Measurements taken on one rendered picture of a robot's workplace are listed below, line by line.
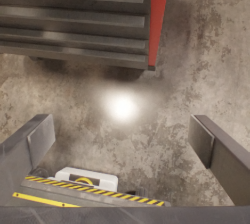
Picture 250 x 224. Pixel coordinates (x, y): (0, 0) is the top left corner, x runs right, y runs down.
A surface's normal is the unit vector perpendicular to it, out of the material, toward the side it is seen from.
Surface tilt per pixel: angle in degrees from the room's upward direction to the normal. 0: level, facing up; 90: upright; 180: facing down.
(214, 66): 0
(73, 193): 0
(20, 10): 14
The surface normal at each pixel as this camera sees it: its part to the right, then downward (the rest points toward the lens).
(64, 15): -0.14, 0.13
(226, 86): -0.11, -0.11
